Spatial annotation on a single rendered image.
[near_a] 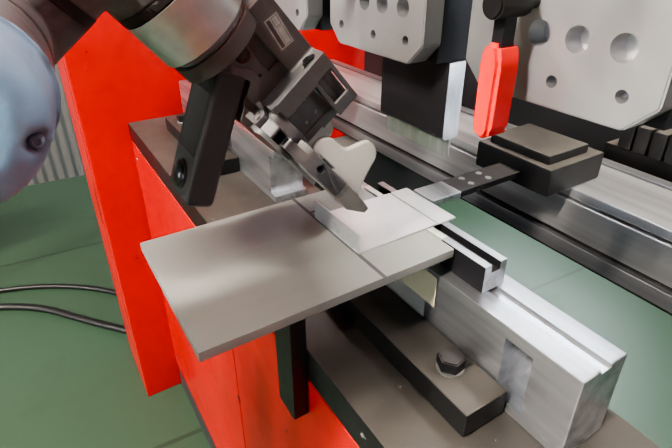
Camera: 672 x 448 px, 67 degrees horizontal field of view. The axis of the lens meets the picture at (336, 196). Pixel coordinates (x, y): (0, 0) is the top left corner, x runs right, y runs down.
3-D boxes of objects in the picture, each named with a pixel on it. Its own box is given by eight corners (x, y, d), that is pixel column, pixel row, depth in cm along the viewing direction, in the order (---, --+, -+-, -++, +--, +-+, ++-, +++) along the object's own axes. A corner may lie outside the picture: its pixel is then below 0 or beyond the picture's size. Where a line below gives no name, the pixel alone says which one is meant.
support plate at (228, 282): (141, 250, 52) (139, 242, 51) (353, 188, 64) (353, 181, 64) (199, 363, 38) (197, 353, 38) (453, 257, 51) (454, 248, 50)
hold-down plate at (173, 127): (166, 129, 116) (164, 117, 114) (190, 125, 118) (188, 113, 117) (212, 178, 93) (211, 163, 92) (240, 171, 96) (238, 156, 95)
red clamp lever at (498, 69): (464, 135, 36) (482, -13, 31) (503, 125, 38) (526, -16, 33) (483, 143, 35) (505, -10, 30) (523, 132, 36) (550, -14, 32)
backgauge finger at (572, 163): (391, 190, 65) (393, 154, 63) (526, 149, 77) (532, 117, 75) (457, 232, 56) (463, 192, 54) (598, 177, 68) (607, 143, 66)
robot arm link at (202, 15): (140, 38, 31) (113, 20, 38) (193, 86, 34) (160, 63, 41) (220, -50, 32) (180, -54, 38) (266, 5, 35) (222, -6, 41)
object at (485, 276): (363, 208, 64) (363, 187, 62) (382, 202, 65) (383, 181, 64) (481, 293, 49) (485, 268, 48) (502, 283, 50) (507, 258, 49)
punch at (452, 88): (379, 130, 57) (383, 44, 53) (393, 126, 58) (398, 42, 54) (440, 160, 50) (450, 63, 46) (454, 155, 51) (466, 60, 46)
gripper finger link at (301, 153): (354, 187, 43) (280, 118, 39) (342, 201, 43) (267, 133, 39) (333, 175, 47) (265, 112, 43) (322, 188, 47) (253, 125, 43)
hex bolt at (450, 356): (429, 363, 50) (431, 351, 49) (450, 352, 51) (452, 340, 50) (449, 382, 47) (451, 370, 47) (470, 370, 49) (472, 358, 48)
